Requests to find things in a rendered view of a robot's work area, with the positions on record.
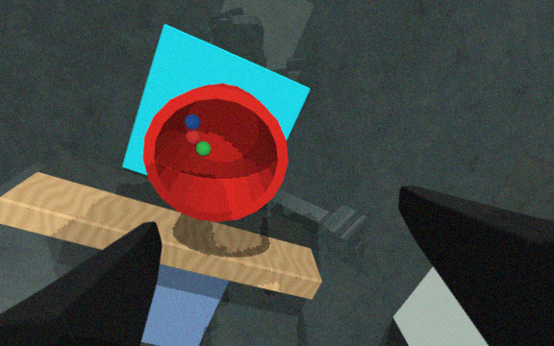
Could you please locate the green marble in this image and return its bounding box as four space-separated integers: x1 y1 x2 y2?
195 141 211 156

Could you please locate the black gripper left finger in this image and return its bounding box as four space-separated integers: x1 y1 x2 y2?
0 222 162 346

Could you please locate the red cup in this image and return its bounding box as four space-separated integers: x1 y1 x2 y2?
142 83 289 222

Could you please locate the blue marble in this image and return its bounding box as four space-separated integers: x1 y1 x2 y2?
185 114 200 129

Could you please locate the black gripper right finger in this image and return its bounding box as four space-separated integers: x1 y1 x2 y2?
399 185 554 346

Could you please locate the light wooden plank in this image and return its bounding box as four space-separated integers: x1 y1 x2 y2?
0 172 322 300

